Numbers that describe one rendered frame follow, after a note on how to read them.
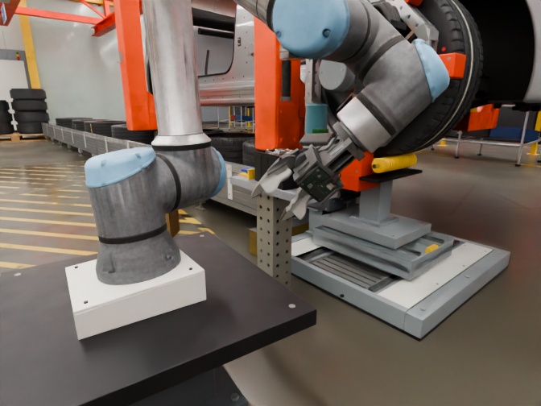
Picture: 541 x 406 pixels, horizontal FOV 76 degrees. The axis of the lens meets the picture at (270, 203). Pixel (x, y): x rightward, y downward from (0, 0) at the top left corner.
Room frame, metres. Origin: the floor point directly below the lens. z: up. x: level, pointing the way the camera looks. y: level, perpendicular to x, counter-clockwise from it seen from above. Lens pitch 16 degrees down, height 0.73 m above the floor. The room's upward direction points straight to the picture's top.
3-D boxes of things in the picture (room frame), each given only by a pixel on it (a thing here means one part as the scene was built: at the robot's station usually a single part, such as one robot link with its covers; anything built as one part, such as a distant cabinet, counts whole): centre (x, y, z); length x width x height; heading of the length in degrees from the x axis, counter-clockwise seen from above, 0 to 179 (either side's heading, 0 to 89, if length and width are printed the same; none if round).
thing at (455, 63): (1.18, -0.56, 0.85); 0.09 x 0.08 x 0.07; 40
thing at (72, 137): (7.34, 4.10, 0.19); 6.81 x 0.86 x 0.39; 40
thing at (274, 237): (1.32, -0.02, 0.21); 0.10 x 0.10 x 0.42; 40
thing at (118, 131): (4.41, 1.63, 0.39); 0.66 x 0.66 x 0.24
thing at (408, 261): (1.49, -0.51, 0.13); 0.50 x 0.36 x 0.10; 40
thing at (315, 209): (1.79, -0.38, 0.26); 0.42 x 0.18 x 0.35; 130
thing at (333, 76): (1.37, -0.29, 0.85); 0.21 x 0.14 x 0.14; 130
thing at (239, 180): (1.29, -0.03, 0.44); 0.43 x 0.17 x 0.03; 40
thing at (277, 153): (1.28, -0.05, 0.51); 0.20 x 0.14 x 0.13; 32
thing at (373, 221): (1.52, -0.48, 0.32); 0.40 x 0.30 x 0.28; 40
